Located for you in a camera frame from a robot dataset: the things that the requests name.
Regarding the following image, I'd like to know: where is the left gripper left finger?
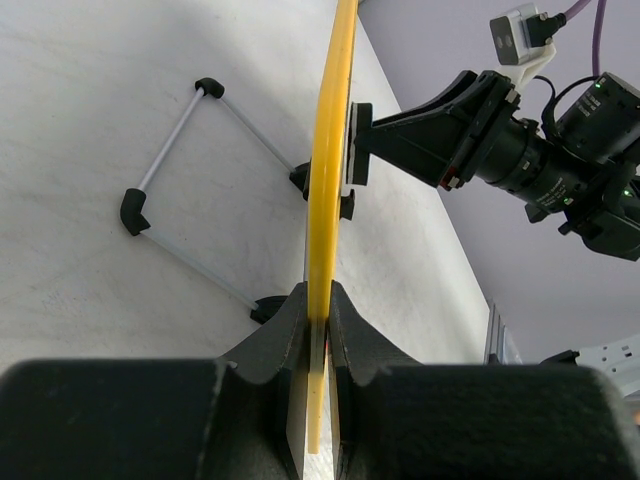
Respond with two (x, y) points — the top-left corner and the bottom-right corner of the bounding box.
(1, 284), (306, 479)

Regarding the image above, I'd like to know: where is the aluminium front rail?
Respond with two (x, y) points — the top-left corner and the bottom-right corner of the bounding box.
(484, 299), (522, 365)

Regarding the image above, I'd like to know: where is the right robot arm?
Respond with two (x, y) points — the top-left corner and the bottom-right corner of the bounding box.
(352, 71), (639, 261)

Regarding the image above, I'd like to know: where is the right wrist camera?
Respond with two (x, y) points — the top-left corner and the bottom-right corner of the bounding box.
(489, 3), (556, 86)

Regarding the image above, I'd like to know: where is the whiteboard wire stand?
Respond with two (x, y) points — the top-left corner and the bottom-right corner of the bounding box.
(119, 77), (311, 325)

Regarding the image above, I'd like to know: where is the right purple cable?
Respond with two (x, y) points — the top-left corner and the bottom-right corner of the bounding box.
(549, 0), (609, 76)

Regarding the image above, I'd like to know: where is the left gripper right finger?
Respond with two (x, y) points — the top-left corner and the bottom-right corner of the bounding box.
(329, 283), (639, 479)

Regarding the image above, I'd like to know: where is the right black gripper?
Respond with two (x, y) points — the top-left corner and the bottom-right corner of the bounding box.
(362, 70), (545, 204)

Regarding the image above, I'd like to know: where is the yellow framed whiteboard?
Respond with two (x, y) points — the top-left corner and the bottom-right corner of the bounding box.
(306, 0), (358, 455)

